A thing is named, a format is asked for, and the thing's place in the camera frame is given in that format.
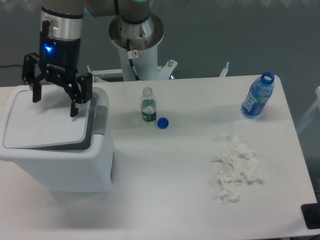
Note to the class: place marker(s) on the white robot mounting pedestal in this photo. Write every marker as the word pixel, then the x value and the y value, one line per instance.
pixel 145 63

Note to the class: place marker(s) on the white metal base frame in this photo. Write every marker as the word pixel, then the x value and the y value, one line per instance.
pixel 113 75

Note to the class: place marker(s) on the blue drink bottle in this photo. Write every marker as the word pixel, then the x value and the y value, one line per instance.
pixel 259 93

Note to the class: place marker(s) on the white trash can body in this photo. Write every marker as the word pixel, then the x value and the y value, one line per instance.
pixel 84 170

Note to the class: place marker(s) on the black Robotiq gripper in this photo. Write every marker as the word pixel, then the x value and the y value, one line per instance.
pixel 58 61

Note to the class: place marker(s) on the crumpled white tissue upper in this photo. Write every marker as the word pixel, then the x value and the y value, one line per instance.
pixel 241 148

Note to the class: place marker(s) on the black device at corner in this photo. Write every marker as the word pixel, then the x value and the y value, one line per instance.
pixel 311 215

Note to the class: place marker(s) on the white trash can lid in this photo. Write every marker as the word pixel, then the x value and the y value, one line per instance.
pixel 46 124

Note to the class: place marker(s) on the grey trash can push button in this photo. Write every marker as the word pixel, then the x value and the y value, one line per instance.
pixel 100 121

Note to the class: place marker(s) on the white frame at right edge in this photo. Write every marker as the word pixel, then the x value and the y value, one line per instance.
pixel 310 115

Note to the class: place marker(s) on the crumpled white tissue middle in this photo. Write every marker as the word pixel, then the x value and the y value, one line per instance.
pixel 231 177

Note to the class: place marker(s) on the blue bottle cap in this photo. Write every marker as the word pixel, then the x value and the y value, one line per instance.
pixel 162 123

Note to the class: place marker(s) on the crumpled white tissue right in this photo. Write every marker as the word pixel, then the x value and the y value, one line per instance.
pixel 251 170

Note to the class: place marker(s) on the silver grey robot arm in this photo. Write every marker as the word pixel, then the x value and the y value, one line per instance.
pixel 134 30

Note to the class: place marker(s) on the crumpled white tissue left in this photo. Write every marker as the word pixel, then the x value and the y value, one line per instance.
pixel 232 159

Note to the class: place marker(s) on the clear small water bottle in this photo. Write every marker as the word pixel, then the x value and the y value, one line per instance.
pixel 148 105

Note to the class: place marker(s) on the crumpled white tissue bottom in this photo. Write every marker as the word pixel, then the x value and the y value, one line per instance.
pixel 229 192

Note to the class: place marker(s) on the crumpled white tissue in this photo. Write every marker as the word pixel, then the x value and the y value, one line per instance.
pixel 231 177
pixel 232 159
pixel 229 192
pixel 241 148
pixel 251 170

